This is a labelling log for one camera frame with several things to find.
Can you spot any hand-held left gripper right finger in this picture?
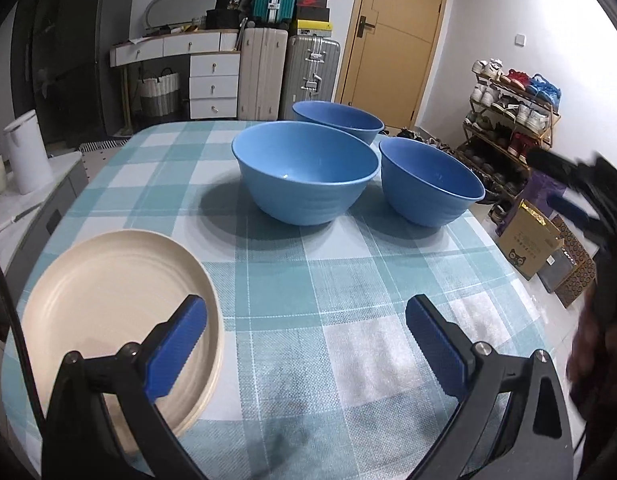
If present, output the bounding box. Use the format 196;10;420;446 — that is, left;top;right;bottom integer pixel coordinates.
405;293;574;480

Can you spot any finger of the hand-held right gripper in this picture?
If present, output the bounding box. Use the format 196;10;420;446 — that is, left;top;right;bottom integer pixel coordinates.
545;193;607;234
525;147;596;187

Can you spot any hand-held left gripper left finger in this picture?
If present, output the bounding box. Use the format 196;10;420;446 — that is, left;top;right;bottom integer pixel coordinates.
41;294;209;480

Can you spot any blue bowl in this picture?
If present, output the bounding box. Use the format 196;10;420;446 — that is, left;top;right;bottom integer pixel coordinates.
378;138;486;227
292;101;385;146
232;121;380;226

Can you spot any person's right hand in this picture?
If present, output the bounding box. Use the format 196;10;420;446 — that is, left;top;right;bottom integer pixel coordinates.
565;280;612;412

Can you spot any purple bag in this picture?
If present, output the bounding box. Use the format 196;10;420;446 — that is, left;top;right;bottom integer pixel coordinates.
495;170;574;241

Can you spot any wooden shoe rack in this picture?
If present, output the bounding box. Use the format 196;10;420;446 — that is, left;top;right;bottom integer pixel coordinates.
458;60;561;201

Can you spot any patterned brown bag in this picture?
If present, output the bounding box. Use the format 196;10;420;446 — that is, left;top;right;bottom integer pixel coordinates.
552;215;598;308

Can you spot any printed cardboard box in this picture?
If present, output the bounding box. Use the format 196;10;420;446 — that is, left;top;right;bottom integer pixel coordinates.
499;199;564;281

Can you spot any wooden door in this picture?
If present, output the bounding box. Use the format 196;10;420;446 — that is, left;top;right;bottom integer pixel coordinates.
334;0;451;131

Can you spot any grey side cabinet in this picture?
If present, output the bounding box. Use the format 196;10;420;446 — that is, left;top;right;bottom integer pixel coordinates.
0;152;89;291

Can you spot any dotted floor mat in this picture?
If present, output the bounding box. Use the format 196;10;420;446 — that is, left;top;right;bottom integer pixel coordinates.
82;150;120;181

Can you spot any white kettle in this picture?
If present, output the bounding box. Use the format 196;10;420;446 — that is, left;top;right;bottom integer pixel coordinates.
3;110;54;195

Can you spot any silver suitcase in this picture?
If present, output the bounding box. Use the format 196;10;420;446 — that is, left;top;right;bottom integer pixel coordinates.
281;35;341;121

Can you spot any woven basket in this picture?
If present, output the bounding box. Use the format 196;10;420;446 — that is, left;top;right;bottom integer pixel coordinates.
138;71;182;117

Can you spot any yellow black shoe box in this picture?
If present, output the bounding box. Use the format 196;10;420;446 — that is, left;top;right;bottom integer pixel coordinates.
293;20;334;37

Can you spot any beige suitcase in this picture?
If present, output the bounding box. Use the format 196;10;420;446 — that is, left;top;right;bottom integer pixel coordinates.
237;26;289;121

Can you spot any white desk with drawers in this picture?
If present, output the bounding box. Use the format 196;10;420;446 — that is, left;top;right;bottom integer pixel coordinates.
110;29;242;121

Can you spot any black fridge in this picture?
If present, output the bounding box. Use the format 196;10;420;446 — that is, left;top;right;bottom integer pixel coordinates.
56;0;136;133

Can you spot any black glass cabinet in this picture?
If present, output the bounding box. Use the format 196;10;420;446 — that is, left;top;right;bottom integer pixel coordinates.
18;0;64;146

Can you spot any black bag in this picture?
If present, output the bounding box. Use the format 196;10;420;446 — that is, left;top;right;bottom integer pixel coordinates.
206;0;246;31

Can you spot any black cable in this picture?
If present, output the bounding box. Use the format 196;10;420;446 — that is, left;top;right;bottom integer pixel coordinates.
0;249;46;431

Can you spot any white handled knife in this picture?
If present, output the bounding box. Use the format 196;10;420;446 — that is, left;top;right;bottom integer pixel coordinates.
0;202;42;236

